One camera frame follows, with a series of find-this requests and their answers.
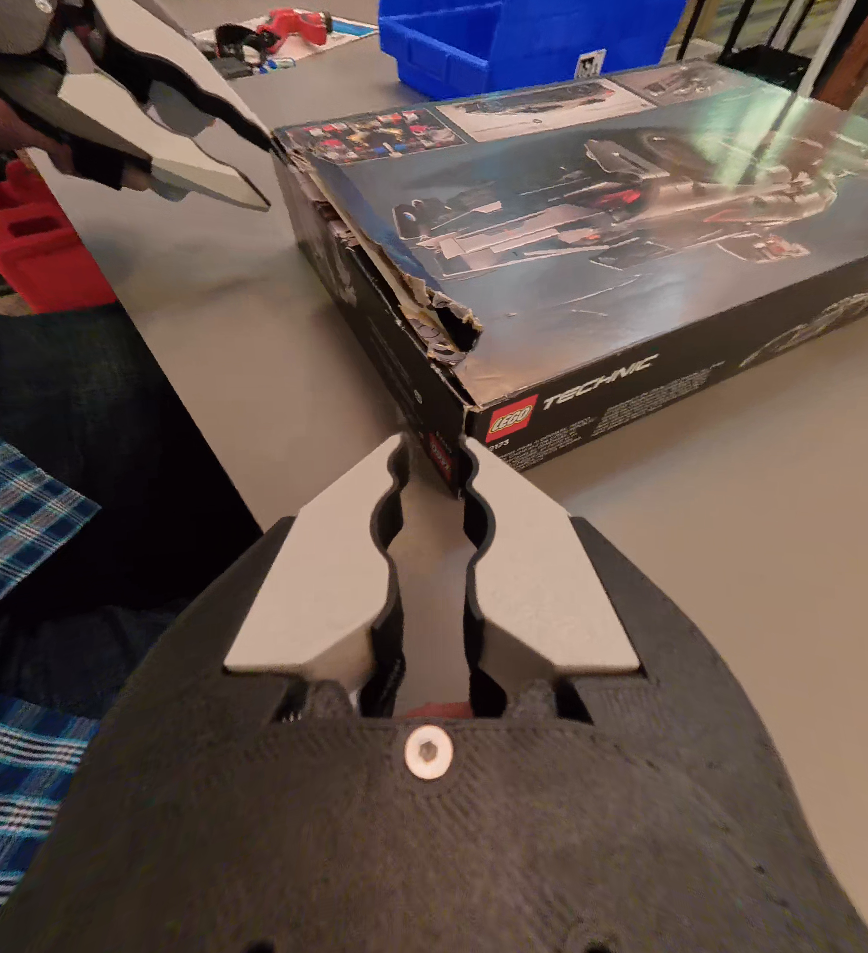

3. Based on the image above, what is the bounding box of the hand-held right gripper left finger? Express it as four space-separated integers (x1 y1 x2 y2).
224 435 410 717

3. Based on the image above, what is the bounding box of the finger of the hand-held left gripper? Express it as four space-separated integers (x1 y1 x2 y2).
56 73 272 213
94 0 276 155

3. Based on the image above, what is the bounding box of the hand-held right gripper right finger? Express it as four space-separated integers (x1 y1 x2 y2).
462 438 640 710

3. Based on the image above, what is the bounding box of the dark lego set box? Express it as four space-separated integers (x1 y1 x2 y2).
271 58 868 499

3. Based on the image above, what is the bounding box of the black curved object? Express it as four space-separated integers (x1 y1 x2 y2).
213 22 273 77

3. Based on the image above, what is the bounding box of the red handheld tool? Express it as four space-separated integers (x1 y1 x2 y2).
254 6 333 51

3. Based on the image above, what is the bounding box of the red plastic container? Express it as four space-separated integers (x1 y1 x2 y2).
0 158 120 314

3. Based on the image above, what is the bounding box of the printed paper sheet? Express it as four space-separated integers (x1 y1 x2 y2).
194 9 380 73

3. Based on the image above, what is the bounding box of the blue plastic bin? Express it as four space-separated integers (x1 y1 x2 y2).
377 0 690 102

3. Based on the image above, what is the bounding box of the black stand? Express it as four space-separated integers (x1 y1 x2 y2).
690 0 816 95

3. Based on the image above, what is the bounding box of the brown wooden post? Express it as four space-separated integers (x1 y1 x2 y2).
812 0 868 112

